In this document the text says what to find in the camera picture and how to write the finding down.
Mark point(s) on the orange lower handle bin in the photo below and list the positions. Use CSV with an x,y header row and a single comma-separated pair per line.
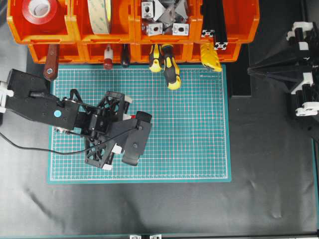
x,y
94,52

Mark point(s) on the yellow utility knife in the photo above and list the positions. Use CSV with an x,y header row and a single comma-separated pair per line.
x,y
209,57

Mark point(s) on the orange upper extrusion bin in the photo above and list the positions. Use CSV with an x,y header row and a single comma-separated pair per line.
x,y
241,19

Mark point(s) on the orange upper red-tape bin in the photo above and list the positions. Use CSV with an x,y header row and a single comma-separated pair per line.
x,y
56,31

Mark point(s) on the brown wooden tool handle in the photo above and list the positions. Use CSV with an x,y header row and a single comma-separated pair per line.
x,y
50,71

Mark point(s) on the beige double-sided tape roll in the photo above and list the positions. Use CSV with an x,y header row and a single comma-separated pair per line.
x,y
100,15

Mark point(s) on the large yellow black screwdriver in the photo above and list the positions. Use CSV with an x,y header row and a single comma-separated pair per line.
x,y
171,69

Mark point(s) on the black aluminium extrusion lower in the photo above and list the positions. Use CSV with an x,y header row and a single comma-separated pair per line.
x,y
219,25

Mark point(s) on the orange lower wooden-handle bin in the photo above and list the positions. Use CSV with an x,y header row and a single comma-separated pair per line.
x,y
68,54

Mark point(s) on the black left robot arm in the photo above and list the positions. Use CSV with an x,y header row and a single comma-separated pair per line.
x,y
29,97

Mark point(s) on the red white tool handle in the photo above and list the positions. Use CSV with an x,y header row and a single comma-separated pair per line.
x,y
108,58

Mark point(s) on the black tool handle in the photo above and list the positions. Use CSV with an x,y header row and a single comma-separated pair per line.
x,y
125,56

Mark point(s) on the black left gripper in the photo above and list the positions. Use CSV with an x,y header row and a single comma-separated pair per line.
x,y
95,126

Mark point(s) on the orange upper bracket bin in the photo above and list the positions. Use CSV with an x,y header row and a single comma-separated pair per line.
x,y
142,38

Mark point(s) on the red vinyl tape roll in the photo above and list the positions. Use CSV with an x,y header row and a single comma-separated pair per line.
x,y
39,12

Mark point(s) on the green cutting mat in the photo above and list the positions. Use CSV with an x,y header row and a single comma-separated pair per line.
x,y
189,141

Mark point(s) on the black aluminium extrusion upper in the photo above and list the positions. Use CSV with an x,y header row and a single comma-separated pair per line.
x,y
207,10

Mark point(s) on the orange lower cutter bin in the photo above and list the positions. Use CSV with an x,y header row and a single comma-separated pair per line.
x,y
230,54

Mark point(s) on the orange lower screwdriver bin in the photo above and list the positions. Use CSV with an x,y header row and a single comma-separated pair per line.
x,y
180,52

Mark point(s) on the black aluminium extrusion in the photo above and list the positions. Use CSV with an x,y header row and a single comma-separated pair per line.
x,y
219,25
207,10

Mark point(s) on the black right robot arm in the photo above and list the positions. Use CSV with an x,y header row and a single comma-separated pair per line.
x,y
296,71

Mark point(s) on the orange upper tape bin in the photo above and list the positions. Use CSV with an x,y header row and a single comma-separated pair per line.
x,y
122,29

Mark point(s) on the grey corner brackets pile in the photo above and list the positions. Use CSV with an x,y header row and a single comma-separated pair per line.
x,y
160,17

